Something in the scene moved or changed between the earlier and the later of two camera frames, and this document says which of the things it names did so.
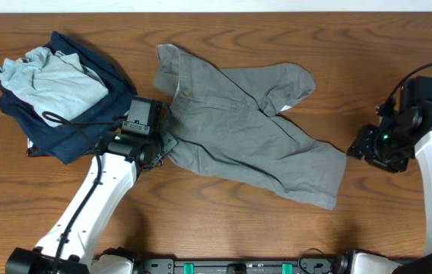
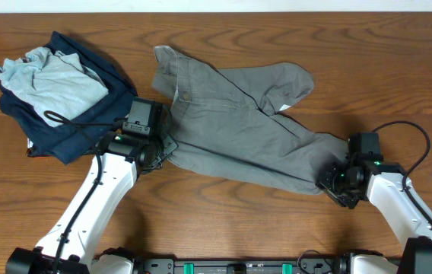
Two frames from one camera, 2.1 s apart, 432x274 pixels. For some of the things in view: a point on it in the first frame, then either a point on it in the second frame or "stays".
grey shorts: (230, 117) stays
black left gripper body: (166, 141) stays
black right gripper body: (383, 148) -> (338, 183)
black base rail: (237, 266) stays
